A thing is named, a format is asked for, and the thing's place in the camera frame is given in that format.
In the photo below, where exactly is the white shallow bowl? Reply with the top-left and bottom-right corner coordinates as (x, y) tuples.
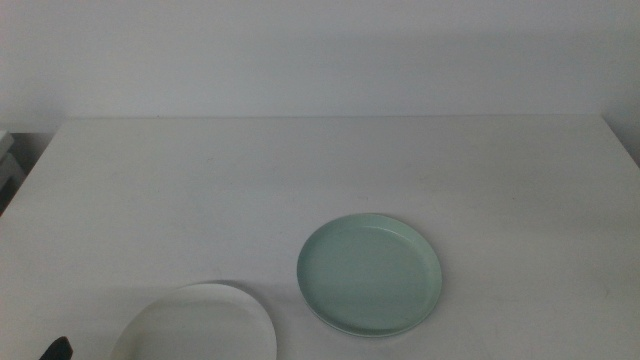
(108, 282), (278, 360)

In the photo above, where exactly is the pale green shallow bowl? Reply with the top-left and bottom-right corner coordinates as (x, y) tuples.
(296, 212), (444, 338)

